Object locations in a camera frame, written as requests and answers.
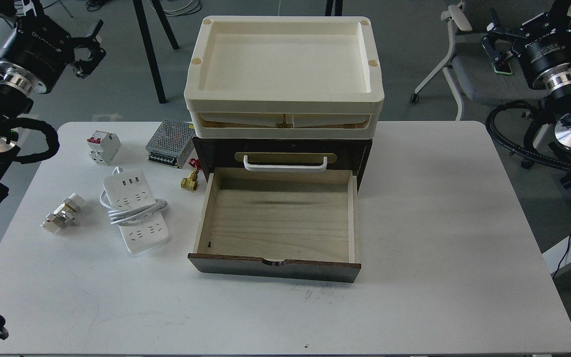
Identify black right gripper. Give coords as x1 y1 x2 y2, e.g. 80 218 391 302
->
481 9 571 91

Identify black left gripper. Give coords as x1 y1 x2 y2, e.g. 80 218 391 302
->
0 16 107 94

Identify white power strip with cable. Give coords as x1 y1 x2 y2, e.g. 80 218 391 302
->
99 167 170 254

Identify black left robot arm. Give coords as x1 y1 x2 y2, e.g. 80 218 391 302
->
0 14 106 204

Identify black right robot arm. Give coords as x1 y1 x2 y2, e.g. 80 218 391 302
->
482 0 571 193

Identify green cased smartphone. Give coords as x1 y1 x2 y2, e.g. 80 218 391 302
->
493 64 514 75

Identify grey office chair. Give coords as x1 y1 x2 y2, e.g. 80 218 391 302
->
411 0 571 119

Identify black table legs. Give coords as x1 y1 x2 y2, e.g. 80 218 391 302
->
132 0 180 104

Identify white circuit breaker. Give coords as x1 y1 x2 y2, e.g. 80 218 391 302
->
87 130 121 166

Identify metal mesh power supply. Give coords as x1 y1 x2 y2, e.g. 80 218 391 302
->
145 119 195 169

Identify cream plastic tray top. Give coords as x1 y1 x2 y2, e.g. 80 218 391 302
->
184 16 385 140

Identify white metal pipe fitting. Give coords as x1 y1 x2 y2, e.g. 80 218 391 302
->
41 193 85 234

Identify open wooden drawer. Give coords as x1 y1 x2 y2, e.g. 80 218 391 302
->
188 168 362 283

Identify brass valve red handle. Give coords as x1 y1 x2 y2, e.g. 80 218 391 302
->
180 158 203 192

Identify white upper drawer handle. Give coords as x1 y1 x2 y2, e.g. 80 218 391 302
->
243 155 328 173

